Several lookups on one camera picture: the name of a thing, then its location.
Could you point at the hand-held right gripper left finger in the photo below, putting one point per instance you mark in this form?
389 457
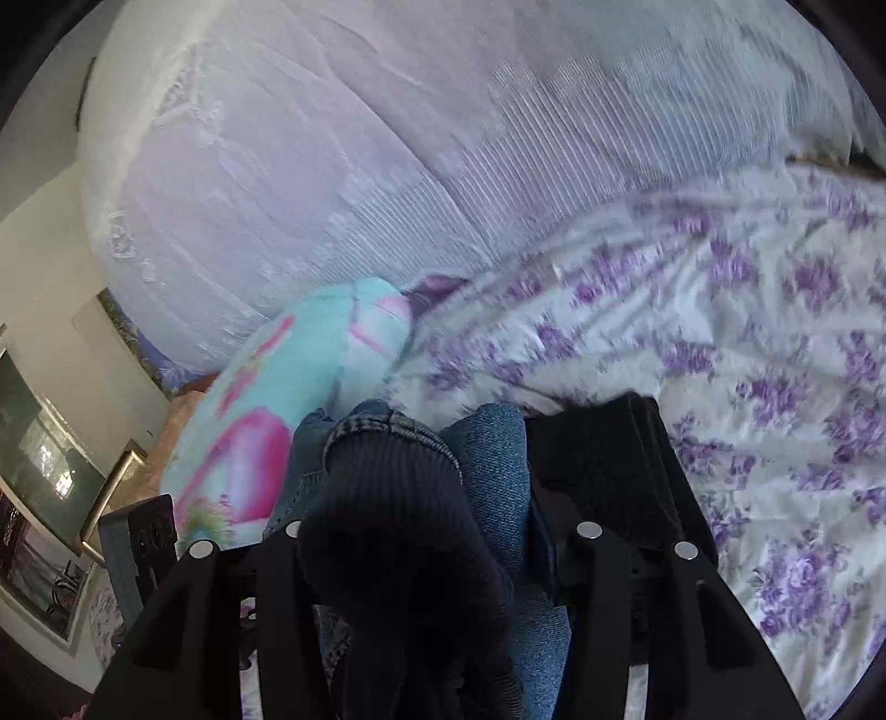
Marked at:
277 588

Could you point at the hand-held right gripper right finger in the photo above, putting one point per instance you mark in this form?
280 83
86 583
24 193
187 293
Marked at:
595 457

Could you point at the blue denim pants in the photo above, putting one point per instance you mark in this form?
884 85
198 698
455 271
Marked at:
415 526

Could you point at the orange brown cloth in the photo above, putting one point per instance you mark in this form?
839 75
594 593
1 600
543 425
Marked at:
190 405

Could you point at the purple floral bed sheet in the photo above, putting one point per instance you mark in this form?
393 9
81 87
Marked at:
727 332

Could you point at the teal pink printed pillow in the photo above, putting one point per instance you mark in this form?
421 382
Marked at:
277 388

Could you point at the blue patterned cloth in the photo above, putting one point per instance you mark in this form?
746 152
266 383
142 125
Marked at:
138 339

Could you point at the purple pillow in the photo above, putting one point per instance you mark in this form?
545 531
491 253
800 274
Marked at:
439 287

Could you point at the white lace net curtain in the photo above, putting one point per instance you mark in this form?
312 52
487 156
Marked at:
346 138

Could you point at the gold picture frame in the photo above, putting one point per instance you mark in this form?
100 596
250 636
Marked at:
114 498

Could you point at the white framed wall picture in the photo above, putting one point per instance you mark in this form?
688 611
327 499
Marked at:
38 574

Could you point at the dark framed wall picture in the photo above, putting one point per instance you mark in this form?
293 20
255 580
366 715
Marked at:
41 443

